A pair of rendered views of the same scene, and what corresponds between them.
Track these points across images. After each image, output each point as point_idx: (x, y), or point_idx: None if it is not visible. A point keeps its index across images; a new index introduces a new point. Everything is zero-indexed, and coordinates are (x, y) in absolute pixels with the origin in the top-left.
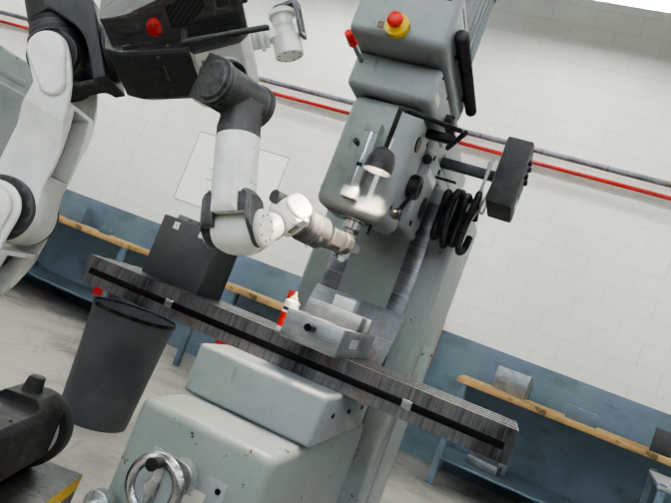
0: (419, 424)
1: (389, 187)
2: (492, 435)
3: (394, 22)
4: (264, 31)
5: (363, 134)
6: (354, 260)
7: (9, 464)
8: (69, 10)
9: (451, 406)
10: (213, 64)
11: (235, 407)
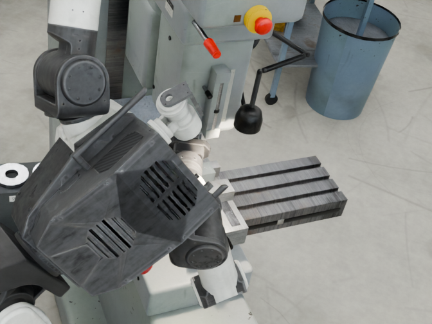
0: (290, 225)
1: (238, 105)
2: (333, 208)
3: (266, 33)
4: (169, 135)
5: (215, 87)
6: (130, 69)
7: None
8: (8, 284)
9: (308, 209)
10: (204, 250)
11: (191, 304)
